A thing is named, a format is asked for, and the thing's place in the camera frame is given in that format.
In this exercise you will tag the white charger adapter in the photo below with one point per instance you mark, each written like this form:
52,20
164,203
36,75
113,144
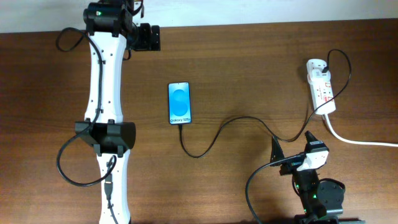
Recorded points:
315,73

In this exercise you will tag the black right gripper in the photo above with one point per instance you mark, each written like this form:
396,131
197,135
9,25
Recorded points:
288,167

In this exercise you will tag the white power strip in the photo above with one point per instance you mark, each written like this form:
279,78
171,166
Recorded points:
322,97

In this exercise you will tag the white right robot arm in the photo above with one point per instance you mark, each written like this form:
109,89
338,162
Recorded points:
321,198

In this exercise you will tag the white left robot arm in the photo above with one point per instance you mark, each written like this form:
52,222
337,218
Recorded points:
112,33

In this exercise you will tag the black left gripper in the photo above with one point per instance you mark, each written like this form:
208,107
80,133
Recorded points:
146,45

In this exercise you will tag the blue Samsung Galaxy smartphone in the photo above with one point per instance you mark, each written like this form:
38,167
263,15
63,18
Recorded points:
179,103

